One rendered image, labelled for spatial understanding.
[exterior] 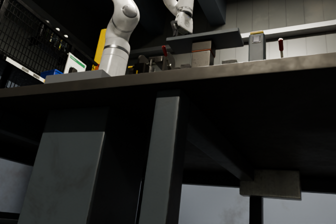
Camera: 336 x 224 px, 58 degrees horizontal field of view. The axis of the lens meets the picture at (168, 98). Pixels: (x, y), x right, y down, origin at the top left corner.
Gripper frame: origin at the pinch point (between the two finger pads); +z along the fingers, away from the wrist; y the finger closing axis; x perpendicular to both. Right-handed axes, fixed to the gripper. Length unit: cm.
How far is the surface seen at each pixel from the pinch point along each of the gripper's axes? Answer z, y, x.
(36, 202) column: 88, -48, 11
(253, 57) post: 16.7, 12.9, -35.3
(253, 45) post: 10.5, 12.8, -35.2
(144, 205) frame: 85, -38, -37
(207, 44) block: 6.9, 3.3, -15.7
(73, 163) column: 73, -43, -1
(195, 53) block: 11.2, 1.1, -9.9
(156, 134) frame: 66, -38, -38
